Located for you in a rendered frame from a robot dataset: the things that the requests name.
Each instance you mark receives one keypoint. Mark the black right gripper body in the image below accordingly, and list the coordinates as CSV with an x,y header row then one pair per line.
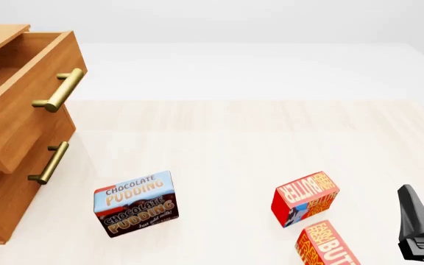
x,y
423,249

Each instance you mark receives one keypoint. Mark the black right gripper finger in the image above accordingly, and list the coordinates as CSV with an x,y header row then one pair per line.
x,y
413,215

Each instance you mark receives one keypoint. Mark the closed wooden drawer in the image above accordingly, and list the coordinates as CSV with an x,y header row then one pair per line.
x,y
17,187

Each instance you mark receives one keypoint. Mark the open wooden drawer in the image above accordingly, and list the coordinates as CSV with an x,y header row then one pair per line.
x,y
20,116

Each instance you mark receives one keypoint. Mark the red butter box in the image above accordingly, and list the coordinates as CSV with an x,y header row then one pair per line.
x,y
304,197
326,245

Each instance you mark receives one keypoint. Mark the chocolate pudding box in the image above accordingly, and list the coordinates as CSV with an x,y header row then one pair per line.
x,y
137,204

